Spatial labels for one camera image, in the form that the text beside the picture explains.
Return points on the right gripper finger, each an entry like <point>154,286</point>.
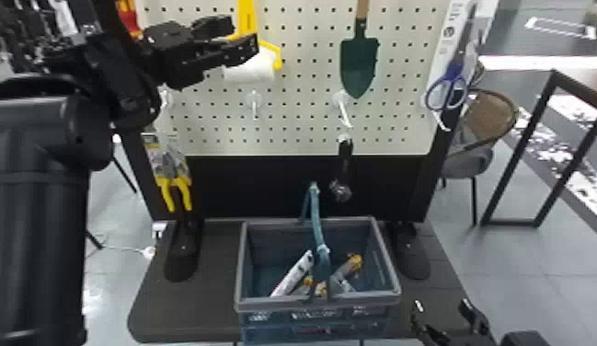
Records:
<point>476,321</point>
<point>426,328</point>

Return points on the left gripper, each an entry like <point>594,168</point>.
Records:
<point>182,67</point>

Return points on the yellow paint roller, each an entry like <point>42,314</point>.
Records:
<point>252,67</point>

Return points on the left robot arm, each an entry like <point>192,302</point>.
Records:
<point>32,203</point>

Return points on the red hand tool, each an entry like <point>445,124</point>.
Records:
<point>130,19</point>

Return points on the yellow and grey tool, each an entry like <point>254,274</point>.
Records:
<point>347,271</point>

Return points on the white pegboard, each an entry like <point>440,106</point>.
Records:
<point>298,116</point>

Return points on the green garden trowel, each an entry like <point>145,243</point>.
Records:
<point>359,63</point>

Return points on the yellow pliers on card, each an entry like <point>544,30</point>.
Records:
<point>171,169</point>

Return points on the white tool packet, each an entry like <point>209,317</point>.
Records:
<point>293,275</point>

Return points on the blue basket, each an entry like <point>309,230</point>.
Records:
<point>278,305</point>

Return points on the grey chair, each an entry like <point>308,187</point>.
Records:
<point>486,130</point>

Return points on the black side table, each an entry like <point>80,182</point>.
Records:
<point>568,121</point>

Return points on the blue scissors on card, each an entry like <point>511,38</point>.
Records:
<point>453,72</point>

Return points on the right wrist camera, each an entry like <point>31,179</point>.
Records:
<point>525,339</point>

